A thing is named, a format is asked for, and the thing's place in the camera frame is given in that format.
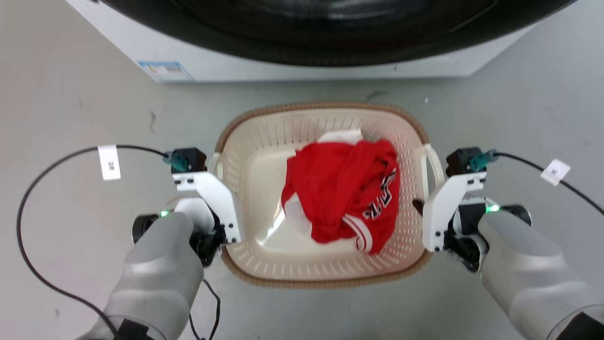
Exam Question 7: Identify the white camera bracket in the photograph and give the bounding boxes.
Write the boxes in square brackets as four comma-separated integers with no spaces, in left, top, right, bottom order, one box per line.
[422,171,487,253]
[172,171,243,245]

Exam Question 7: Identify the beige plastic laundry basket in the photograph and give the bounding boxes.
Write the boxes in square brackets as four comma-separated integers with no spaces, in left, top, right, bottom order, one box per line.
[214,101,445,289]

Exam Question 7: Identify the red sports jersey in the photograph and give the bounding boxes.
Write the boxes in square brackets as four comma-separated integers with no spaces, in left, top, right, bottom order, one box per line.
[281,138,401,256]

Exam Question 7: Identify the white right camera bracket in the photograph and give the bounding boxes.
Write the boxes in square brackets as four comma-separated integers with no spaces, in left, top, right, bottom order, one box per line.
[422,171,487,253]

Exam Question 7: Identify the black left camera cable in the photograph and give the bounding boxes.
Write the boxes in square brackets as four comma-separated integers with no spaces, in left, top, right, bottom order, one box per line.
[16,144,185,340]

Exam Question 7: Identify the white right cable tag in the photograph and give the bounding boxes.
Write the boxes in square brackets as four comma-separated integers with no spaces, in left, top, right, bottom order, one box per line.
[540,159,571,187]

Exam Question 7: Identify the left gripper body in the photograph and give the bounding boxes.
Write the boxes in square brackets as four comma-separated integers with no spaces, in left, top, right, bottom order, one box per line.
[175,197,228,267]

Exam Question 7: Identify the black right camera cable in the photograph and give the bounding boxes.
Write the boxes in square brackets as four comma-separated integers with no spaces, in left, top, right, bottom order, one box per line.
[469,149,604,216]

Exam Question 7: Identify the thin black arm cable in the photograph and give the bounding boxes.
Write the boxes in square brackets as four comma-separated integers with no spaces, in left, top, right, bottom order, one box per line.
[188,278,222,340]

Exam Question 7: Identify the white left cable tag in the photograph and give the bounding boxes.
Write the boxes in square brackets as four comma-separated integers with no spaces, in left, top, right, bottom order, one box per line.
[97,144,122,181]

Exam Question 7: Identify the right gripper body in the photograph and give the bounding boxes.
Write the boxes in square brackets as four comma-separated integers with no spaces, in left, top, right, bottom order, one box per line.
[443,196,491,273]

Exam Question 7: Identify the black camera cable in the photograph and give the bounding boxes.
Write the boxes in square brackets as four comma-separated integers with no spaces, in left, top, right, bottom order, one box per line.
[16,144,185,340]
[469,149,604,216]

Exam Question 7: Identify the white washing machine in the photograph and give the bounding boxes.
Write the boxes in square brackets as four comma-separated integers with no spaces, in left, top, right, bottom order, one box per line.
[66,0,539,85]

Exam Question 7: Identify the white left camera bracket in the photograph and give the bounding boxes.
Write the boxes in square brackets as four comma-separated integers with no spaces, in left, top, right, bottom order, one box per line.
[172,171,243,245]

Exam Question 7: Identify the white cable tag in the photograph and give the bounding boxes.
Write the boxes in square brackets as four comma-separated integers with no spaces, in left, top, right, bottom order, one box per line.
[540,159,571,187]
[97,144,122,181]

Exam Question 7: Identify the white garment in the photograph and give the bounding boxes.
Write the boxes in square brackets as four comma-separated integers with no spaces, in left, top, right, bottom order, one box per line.
[317,128,363,145]

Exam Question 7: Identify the black round washer door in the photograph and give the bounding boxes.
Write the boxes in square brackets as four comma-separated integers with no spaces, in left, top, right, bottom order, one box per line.
[99,0,579,67]

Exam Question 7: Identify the blue energy label sticker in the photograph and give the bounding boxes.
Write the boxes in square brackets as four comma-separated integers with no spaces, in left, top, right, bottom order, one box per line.
[138,60,195,84]

